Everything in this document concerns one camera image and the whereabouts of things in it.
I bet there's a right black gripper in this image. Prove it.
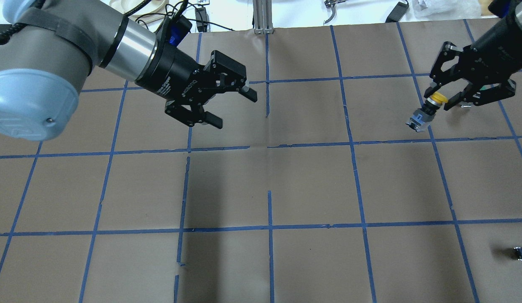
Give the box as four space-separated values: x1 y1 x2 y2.
424 17 522 111

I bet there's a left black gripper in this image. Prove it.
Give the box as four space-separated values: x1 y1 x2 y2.
137 42 258 129

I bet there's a yellow push button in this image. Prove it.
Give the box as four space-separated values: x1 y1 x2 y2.
405 92 448 133

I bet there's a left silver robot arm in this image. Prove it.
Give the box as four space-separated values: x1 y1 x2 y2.
0 0 257 141

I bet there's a clear plastic bag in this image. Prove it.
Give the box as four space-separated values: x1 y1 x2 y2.
410 0 482 20

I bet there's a wooden cutting board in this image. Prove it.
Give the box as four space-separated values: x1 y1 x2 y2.
479 0 497 19

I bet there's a black power adapter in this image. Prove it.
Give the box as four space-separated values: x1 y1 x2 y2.
385 0 410 23

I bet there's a beige tray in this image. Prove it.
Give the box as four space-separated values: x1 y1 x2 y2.
103 0 182 24

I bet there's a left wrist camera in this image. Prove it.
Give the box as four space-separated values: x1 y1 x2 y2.
159 16 192 47

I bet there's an aluminium frame post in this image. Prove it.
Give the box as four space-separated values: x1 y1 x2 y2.
253 0 274 35

